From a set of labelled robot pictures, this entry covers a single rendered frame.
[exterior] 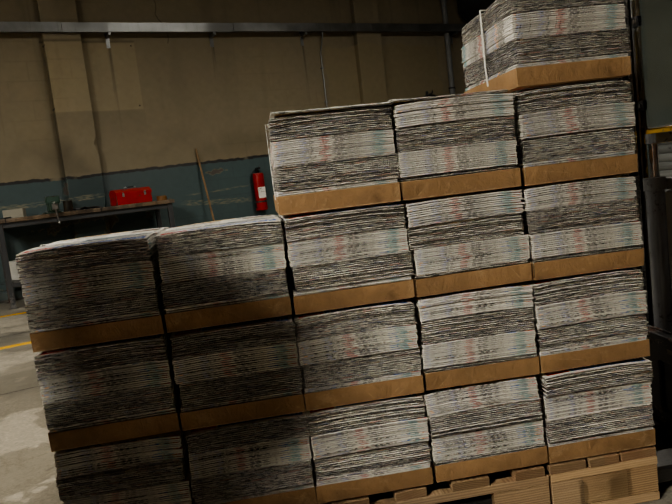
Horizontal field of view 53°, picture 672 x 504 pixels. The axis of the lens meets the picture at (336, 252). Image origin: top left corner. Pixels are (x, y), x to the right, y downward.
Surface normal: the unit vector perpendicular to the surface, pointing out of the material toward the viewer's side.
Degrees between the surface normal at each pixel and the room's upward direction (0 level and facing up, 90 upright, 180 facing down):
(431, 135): 90
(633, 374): 90
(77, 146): 90
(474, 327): 89
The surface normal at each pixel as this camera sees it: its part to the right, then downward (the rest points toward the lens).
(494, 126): 0.11, 0.09
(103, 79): 0.47, 0.04
